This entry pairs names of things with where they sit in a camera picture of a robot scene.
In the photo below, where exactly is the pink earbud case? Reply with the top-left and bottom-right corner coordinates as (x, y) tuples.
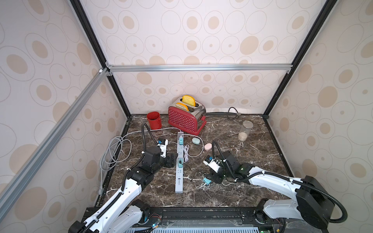
(204, 143), (212, 151)

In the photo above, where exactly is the white usb cable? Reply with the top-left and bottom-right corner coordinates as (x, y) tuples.
(167, 133), (237, 188)

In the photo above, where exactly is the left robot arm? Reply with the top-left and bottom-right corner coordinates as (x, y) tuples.
(68, 123), (176, 233)

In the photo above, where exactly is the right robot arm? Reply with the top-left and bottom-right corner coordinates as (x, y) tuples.
(204, 141), (348, 230)

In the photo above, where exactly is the white power strip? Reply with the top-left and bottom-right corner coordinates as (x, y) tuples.
(175, 132), (184, 194)

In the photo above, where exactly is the red metal cup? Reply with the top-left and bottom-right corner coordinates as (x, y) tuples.
(147, 111), (162, 130)

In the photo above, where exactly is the green earbud case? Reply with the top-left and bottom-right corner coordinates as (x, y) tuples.
(192, 137), (201, 145)

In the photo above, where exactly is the red toaster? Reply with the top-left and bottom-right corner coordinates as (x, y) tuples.
(168, 97), (207, 136)

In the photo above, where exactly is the front yellow toast slice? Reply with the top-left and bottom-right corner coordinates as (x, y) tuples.
(175, 103), (189, 112)

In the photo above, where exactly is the yellow toast slice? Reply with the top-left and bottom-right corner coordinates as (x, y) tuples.
(175, 103), (189, 112)
(182, 95), (196, 107)

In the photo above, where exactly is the rear yellow toast slice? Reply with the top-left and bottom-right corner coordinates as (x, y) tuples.
(182, 95), (196, 107)

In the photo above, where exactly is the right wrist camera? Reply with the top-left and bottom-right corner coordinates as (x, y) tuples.
(203, 155), (222, 173)

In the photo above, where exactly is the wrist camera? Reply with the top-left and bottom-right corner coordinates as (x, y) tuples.
(203, 155), (222, 173)
(158, 138), (169, 158)

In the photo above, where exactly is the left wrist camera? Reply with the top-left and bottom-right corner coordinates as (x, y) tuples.
(158, 138), (169, 158)

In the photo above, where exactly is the black usb cable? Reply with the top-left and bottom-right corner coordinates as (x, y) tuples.
(183, 165), (205, 183)

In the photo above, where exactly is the grey power strip cord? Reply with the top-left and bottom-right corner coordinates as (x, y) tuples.
(97, 127), (184, 196)

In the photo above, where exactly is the black toaster cord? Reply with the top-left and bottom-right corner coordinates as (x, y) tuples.
(205, 106), (244, 120)

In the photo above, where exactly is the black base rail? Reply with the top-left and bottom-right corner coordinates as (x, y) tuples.
(77, 206), (330, 233)

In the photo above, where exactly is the horizontal aluminium rail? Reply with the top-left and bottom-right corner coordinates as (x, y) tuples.
(109, 64), (293, 72)

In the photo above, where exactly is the left aluminium rail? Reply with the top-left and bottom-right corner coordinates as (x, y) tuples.
(1, 68), (109, 221)

